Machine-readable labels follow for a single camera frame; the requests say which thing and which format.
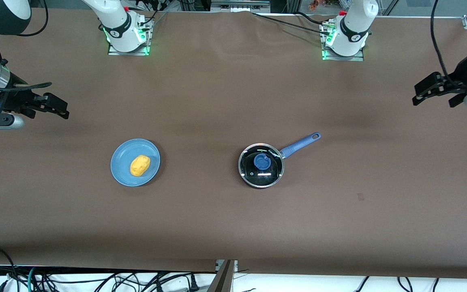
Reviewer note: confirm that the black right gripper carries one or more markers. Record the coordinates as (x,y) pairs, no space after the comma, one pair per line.
(18,101)

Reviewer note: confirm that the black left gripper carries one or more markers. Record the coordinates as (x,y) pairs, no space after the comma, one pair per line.
(457,79)

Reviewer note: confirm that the yellow potato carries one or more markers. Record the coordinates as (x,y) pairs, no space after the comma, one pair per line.
(140,165)

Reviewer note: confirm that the glass lid with blue knob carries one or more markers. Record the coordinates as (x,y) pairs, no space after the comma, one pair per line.
(262,161)

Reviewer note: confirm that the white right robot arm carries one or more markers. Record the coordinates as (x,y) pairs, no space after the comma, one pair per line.
(118,24)

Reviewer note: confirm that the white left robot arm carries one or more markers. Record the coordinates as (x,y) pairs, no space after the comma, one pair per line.
(353,32)

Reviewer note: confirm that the blue round plate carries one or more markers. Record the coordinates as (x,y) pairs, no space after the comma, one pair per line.
(122,162)

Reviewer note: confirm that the orange background object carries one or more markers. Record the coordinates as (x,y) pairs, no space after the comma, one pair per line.
(316,5)

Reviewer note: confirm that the brown table cover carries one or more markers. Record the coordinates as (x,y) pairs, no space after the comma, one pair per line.
(217,101)

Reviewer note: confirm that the black power plug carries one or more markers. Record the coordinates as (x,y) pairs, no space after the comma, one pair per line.
(193,283)

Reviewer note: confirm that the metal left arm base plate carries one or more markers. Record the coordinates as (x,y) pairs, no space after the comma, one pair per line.
(339,58)

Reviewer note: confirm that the silver rail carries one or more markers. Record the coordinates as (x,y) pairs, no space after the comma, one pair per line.
(239,6)

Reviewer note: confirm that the aluminium frame profile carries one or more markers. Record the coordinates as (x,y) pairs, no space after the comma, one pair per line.
(225,278)

